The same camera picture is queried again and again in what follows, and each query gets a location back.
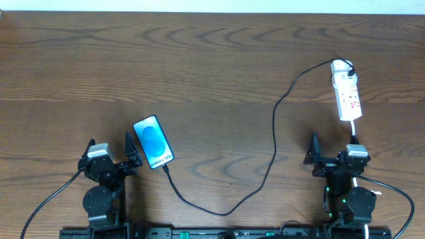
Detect black USB charging cable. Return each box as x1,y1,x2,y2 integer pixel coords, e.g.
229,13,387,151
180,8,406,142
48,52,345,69
161,58,356,217

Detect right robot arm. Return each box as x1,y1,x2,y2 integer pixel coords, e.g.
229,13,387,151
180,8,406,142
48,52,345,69
303,133,377,238

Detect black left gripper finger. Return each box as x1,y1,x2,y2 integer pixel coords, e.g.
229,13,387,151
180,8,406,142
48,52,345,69
79,139,96,165
125,131,141,163

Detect black left camera cable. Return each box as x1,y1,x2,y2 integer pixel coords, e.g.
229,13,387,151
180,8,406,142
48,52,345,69
19,169,84,239

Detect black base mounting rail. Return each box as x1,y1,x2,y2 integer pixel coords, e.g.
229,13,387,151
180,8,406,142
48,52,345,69
59,226,393,239

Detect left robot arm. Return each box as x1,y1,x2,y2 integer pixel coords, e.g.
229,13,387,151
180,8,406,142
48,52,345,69
78,132,143,238

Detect black right camera cable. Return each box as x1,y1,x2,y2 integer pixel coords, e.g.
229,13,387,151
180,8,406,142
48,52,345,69
357,174,416,239

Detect blue Galaxy smartphone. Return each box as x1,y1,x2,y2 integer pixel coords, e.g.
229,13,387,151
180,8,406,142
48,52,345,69
133,115,175,169

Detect black camera cable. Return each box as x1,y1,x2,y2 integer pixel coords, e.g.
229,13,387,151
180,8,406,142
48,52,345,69
19,169,84,239
357,174,416,239

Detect white power strip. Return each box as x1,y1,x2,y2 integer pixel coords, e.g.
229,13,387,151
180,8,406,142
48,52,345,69
331,60,362,121

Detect white USB charger plug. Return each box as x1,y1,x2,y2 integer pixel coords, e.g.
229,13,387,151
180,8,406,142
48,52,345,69
332,72,357,89

